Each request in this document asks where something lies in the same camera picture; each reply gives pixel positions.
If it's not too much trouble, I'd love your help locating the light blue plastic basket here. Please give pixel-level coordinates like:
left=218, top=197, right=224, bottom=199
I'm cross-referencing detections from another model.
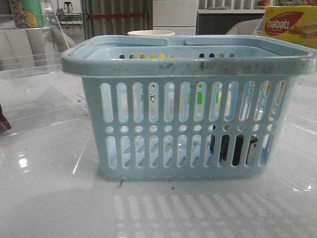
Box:
left=61, top=35, right=317, bottom=179

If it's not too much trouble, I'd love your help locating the clear acrylic shelf left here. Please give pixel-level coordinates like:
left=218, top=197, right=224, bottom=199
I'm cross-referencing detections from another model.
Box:
left=0, top=0, right=88, bottom=137

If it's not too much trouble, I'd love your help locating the white paper cup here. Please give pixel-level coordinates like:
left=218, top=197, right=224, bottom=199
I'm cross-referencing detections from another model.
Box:
left=127, top=30, right=175, bottom=37

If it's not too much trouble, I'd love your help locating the green yellow cartoon can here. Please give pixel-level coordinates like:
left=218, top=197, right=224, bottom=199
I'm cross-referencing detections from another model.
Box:
left=9, top=0, right=44, bottom=28

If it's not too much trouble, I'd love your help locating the white cabinet in background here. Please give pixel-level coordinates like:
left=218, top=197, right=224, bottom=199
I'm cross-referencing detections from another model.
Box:
left=153, top=0, right=199, bottom=35

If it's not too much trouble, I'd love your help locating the dark red snack packet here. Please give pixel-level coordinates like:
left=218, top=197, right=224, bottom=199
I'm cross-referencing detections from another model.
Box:
left=0, top=106, right=12, bottom=133

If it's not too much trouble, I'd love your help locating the yellow nabati wafer box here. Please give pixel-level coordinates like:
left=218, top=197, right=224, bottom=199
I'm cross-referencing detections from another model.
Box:
left=262, top=5, right=317, bottom=38

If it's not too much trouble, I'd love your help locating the black tissue pack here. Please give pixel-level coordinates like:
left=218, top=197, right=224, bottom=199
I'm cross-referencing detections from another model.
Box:
left=210, top=124, right=259, bottom=167

